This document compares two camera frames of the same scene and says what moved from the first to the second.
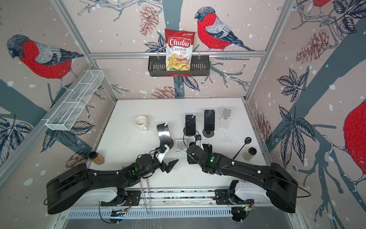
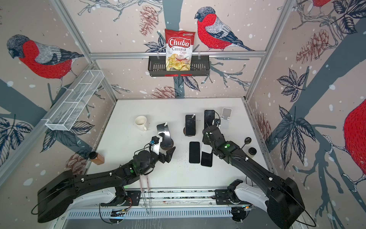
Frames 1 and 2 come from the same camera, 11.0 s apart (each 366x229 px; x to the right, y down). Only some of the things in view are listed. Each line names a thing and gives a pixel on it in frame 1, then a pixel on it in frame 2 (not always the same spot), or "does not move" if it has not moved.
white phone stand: x=226 y=113 does not move
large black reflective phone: x=164 y=134 does not move
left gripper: x=169 y=167 → x=168 y=157
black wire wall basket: x=200 y=67 does not move
